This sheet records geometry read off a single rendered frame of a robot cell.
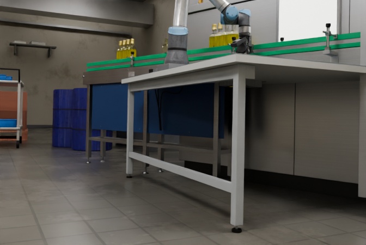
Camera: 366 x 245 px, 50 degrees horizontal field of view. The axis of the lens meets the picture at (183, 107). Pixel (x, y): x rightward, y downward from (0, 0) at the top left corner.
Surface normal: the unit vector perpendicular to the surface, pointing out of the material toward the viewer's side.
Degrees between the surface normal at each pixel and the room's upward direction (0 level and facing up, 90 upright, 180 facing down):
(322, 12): 90
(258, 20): 90
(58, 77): 90
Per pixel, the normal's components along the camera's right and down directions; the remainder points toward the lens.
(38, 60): 0.44, 0.00
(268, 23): -0.69, -0.02
